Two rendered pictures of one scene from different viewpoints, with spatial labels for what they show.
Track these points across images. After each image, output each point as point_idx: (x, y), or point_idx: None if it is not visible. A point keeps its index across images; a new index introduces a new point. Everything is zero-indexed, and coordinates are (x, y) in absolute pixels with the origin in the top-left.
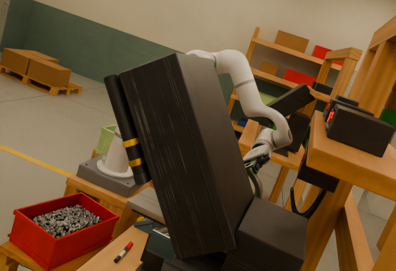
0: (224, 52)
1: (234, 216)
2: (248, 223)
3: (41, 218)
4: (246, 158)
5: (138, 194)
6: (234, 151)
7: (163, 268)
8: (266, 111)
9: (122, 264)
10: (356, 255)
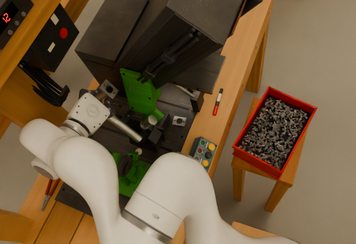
0: (108, 164)
1: (148, 4)
2: (137, 10)
3: (296, 123)
4: (105, 106)
5: (218, 70)
6: (138, 31)
7: (185, 99)
8: (53, 125)
9: (216, 90)
10: None
